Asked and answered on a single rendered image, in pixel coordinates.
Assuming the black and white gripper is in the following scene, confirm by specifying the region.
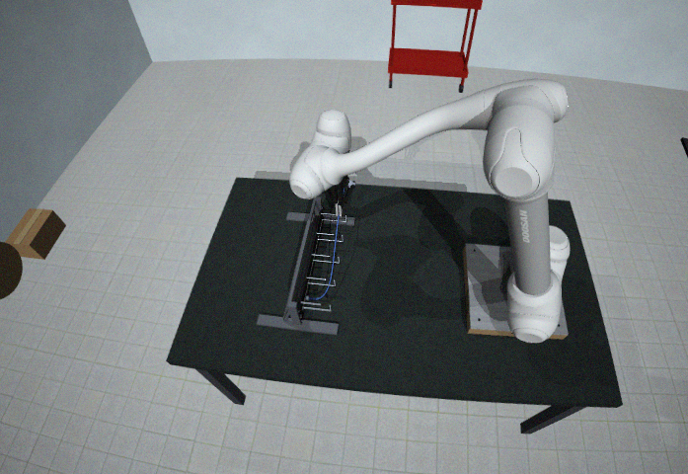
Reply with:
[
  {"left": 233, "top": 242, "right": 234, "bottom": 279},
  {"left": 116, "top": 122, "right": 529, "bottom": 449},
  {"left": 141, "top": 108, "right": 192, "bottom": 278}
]
[{"left": 324, "top": 176, "right": 355, "bottom": 216}]

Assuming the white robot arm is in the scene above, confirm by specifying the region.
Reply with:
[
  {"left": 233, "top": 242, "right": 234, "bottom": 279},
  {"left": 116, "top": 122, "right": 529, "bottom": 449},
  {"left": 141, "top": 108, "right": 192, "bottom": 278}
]
[{"left": 289, "top": 79, "right": 570, "bottom": 343}]

